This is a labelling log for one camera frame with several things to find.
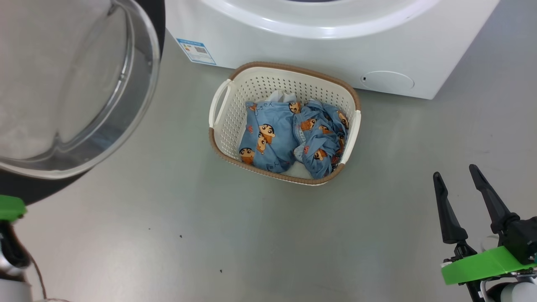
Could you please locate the blue energy label sticker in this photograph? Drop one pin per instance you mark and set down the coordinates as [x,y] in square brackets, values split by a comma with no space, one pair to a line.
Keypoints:
[196,51]

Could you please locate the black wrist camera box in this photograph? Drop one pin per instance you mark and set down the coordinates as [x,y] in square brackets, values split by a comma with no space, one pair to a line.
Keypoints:
[522,239]

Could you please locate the washing machine glass door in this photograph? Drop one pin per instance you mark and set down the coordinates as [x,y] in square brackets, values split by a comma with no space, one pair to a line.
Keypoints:
[63,84]

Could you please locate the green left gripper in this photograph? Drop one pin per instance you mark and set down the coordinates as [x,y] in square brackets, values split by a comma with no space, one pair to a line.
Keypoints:
[10,208]

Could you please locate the cream perforated laundry basket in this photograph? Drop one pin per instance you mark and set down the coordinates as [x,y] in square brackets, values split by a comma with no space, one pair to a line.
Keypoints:
[228,121]

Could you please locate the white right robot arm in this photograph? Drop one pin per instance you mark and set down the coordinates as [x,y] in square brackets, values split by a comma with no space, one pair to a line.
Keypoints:
[520,293]

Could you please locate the white front-load washing machine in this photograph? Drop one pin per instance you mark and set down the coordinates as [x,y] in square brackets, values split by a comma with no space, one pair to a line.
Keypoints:
[293,46]

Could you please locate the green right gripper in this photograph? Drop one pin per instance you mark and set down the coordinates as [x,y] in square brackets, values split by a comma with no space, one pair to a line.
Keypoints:
[482,265]

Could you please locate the blue cartoon print garment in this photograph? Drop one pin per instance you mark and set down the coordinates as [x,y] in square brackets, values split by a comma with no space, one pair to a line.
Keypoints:
[272,147]
[321,142]

